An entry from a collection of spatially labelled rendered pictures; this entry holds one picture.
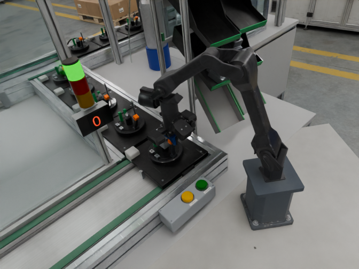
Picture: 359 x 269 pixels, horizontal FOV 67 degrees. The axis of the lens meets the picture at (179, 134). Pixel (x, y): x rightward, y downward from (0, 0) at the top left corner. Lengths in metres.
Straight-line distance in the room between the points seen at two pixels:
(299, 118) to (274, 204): 0.64
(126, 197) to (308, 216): 0.65
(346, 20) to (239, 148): 3.70
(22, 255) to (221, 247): 0.65
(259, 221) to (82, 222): 0.61
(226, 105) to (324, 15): 3.76
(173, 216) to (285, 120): 0.79
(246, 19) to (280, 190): 0.64
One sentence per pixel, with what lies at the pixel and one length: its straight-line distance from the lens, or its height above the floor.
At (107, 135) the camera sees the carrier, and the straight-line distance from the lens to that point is 1.26.
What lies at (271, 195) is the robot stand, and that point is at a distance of 0.87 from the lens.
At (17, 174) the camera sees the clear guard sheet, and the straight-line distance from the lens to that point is 1.02.
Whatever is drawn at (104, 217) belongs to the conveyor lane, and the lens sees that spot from 1.04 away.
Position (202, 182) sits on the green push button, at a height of 0.97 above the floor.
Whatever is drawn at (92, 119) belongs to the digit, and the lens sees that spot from 0.95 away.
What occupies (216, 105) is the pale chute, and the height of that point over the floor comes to 1.06.
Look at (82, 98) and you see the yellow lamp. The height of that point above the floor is 1.30.
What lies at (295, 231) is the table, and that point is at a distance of 1.04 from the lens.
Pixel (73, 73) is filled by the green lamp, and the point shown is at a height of 1.38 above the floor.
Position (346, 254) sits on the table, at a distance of 1.05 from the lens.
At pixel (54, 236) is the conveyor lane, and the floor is 0.92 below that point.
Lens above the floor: 1.74
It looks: 41 degrees down
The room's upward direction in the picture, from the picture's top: 8 degrees counter-clockwise
